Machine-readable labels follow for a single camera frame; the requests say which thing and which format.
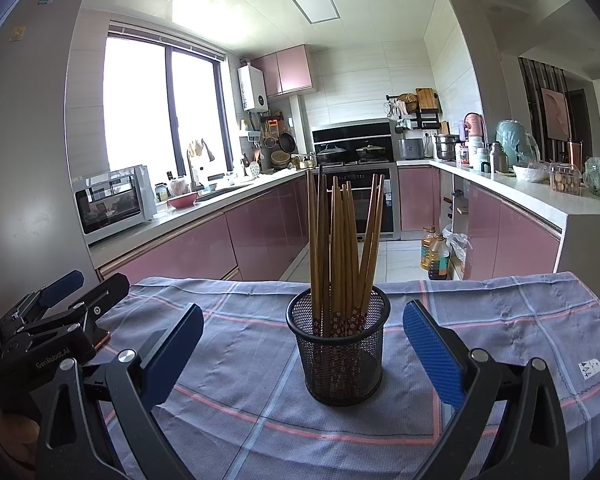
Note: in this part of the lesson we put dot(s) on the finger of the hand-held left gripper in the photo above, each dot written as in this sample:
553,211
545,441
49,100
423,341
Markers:
62,286
80,315

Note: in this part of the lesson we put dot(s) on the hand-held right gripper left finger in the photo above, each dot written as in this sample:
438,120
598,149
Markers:
175,355

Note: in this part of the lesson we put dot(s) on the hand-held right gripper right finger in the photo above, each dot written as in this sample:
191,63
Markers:
435,355

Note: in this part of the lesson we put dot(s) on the black mesh cup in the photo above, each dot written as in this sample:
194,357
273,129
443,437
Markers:
340,377

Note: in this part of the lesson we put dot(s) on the bunch of wooden chopsticks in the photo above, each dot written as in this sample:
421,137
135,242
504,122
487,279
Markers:
337,240

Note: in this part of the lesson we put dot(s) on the person's left hand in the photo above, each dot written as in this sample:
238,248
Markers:
15,437

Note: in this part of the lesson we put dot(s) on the plaid grey tablecloth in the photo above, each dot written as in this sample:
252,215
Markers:
505,340

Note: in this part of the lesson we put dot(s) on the white plastic bag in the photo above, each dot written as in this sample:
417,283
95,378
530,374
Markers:
459,250

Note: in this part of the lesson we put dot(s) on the pink base cabinets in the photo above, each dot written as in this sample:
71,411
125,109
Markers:
510,240
190,245

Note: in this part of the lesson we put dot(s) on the white toaster oven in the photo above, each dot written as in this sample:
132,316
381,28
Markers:
145,195

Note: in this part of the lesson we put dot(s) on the glass jar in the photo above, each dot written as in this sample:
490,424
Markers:
161,193

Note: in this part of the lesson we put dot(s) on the pink bowl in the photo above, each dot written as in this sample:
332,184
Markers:
182,201

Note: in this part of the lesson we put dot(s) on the grey refrigerator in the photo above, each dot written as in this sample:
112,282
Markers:
30,135

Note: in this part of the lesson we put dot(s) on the black built-in oven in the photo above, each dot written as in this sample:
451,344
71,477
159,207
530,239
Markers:
361,200

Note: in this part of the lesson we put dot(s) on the sink faucet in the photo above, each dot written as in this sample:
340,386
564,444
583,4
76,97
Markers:
190,170

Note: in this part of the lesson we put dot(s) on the kitchen window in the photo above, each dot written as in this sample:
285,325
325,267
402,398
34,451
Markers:
135,100

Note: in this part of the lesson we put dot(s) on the floral utensil cup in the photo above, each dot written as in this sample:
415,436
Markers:
253,169

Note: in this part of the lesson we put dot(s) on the white bowl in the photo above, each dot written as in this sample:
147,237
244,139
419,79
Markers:
530,173

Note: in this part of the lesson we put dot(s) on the steel thermos flask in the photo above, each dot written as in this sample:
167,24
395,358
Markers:
497,159

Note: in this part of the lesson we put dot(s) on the steel pot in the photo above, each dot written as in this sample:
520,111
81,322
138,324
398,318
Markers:
446,148

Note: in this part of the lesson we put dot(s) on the black wok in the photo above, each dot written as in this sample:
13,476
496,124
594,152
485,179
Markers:
371,153
330,154

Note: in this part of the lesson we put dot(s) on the clear food container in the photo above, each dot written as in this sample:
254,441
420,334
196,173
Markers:
565,180

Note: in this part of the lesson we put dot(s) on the woven basket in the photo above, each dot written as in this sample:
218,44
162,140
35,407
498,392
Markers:
280,160

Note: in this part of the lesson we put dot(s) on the teal kitchen appliance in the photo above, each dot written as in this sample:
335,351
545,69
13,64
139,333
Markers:
515,141

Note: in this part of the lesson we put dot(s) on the pink kettle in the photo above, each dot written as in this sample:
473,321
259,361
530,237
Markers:
474,126

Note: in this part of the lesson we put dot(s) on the black range hood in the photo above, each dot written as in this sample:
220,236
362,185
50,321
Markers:
352,132

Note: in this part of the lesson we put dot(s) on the hanging black pan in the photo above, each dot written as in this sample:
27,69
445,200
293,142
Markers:
287,142

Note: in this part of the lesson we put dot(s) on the bag of green vegetables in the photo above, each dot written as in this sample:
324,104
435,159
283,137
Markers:
597,177

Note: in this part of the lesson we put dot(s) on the wooden cutting board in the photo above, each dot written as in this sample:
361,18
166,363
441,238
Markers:
426,100

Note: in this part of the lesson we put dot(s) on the white water heater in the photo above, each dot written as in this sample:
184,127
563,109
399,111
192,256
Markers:
252,87

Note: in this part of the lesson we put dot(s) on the ceiling light panel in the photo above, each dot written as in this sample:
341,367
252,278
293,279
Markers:
314,5

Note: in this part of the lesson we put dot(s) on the black wall rack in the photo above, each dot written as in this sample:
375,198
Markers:
427,120

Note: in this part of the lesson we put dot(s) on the pink wall cabinet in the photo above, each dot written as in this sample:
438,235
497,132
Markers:
292,70

